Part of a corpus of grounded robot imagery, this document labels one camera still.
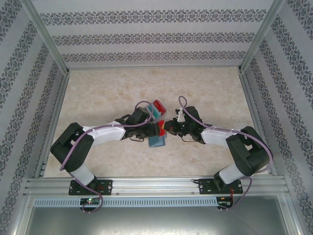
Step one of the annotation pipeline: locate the teal card stack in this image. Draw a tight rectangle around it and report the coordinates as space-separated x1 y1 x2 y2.
146 105 161 117

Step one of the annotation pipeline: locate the aluminium side rail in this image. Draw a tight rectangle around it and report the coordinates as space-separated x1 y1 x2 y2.
238 70 279 176
34 72 71 178

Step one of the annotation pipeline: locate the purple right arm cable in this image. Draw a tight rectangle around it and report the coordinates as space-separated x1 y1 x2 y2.
178 95 274 212

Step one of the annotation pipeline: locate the slotted grey cable duct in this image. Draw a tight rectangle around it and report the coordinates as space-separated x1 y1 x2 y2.
33 197 219 208

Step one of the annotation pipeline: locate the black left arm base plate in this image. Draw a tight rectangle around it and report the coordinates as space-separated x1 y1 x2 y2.
69 180 113 196

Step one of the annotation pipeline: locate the aluminium mounting rail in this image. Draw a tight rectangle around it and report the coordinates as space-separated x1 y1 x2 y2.
23 176 288 197

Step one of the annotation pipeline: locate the aluminium frame post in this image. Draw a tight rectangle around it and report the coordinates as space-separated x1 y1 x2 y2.
21 0 71 74
238 0 286 73

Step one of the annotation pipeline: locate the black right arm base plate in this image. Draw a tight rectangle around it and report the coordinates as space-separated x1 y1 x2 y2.
199 178 244 195

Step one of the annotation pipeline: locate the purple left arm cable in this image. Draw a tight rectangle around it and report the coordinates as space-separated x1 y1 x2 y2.
60 100 154 214

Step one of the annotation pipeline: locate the blue card holder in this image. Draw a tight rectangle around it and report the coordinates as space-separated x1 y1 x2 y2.
148 135 168 149

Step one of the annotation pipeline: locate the small circuit board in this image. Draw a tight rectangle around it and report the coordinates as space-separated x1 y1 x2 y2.
217 195 233 206
80 197 101 206

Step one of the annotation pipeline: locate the red credit card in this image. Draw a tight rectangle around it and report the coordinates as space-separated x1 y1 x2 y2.
156 119 167 137

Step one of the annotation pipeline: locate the clear acrylic card box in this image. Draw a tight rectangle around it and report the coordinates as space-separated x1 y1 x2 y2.
145 99 168 123

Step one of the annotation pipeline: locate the red card stack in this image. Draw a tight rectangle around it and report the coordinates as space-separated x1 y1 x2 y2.
153 99 167 115

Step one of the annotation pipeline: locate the steel sheet panel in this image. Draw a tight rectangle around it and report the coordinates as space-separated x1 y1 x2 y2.
14 207 303 235

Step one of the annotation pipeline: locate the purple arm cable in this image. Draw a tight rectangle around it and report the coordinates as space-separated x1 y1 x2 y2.
60 100 154 214
178 95 274 212

